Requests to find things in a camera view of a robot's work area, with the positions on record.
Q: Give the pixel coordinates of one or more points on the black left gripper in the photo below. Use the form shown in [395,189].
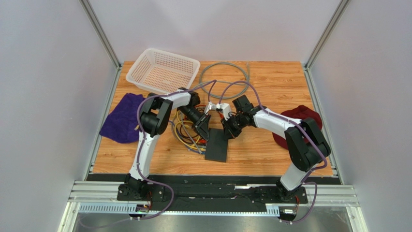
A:
[202,123]

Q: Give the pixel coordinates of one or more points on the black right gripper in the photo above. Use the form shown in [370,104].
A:
[228,123]

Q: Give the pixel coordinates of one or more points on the black network switch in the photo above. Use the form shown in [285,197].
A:
[217,146]

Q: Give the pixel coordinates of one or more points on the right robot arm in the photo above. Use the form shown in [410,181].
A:
[305,142]

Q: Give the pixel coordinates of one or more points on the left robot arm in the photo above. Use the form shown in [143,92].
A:
[153,116]

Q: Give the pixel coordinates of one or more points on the white perforated plastic basket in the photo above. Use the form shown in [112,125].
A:
[162,72]

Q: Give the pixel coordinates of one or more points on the purple cloth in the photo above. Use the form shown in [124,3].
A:
[120,125]

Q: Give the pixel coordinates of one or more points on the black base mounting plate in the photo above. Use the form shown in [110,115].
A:
[260,194]

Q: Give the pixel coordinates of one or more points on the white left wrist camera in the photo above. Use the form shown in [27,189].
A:
[211,107]

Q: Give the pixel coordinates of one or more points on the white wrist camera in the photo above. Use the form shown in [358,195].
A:
[211,107]
[224,109]

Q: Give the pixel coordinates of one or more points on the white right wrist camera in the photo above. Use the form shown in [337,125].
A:
[224,109]

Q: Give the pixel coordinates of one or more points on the aluminium frame rail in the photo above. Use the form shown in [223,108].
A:
[207,199]

